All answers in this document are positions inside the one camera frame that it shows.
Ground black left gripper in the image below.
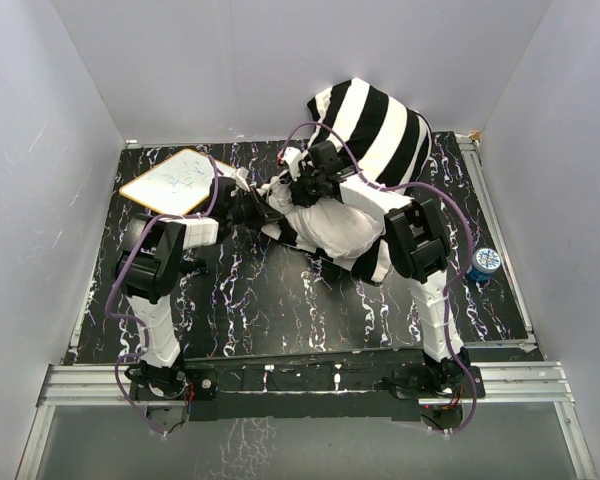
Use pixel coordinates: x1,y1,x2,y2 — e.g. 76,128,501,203
227,187,284,231

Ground white pillow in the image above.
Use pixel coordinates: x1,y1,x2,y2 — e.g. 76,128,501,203
257,176,383,267

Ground black white striped pillowcase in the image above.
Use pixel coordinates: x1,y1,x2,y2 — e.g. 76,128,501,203
280,77,433,286

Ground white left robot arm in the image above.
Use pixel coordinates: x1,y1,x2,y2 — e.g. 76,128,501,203
111,177,284,399

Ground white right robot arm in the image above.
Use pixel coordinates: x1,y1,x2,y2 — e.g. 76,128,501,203
277,141,470,397

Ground yellow framed whiteboard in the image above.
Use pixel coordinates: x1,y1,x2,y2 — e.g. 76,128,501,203
119,149,214,215

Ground blue white tape roll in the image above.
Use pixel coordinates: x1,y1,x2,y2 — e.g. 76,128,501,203
467,247,502,284

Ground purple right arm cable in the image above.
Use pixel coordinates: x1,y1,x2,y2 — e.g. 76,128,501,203
278,122,481,431

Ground aluminium table frame rail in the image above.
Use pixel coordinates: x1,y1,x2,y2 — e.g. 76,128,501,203
17,351,597,479

